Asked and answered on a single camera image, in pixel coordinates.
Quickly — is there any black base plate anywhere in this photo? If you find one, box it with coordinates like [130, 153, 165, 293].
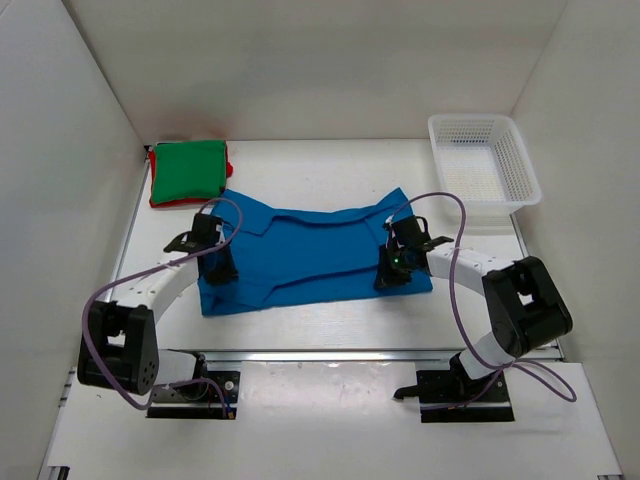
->
[146, 362, 241, 421]
[393, 370, 515, 424]

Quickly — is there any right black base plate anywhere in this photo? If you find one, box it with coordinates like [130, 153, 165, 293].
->
[393, 370, 515, 424]

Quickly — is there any white plastic basket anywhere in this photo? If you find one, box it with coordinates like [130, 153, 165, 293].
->
[428, 114, 542, 218]

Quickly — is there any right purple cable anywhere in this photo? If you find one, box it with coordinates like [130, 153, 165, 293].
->
[387, 192, 578, 412]

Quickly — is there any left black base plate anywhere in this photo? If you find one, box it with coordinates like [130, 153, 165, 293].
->
[146, 362, 241, 421]

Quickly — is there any aluminium rail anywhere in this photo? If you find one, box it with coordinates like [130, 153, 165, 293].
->
[89, 349, 561, 364]

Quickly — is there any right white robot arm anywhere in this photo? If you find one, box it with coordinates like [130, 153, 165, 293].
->
[374, 216, 573, 401]

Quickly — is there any folded red t shirt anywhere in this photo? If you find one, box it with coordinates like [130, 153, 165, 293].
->
[147, 147, 235, 208]

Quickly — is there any purple cable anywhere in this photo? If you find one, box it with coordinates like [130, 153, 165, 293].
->
[83, 197, 246, 412]
[387, 192, 578, 412]

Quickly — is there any blue t shirt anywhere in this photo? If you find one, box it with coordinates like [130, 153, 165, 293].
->
[198, 188, 433, 317]

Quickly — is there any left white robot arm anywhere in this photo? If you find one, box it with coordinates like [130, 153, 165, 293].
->
[77, 213, 240, 417]

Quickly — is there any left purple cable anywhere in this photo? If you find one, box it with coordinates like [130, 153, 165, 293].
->
[83, 197, 246, 412]

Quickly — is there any folded green t shirt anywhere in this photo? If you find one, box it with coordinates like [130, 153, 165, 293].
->
[150, 140, 228, 207]

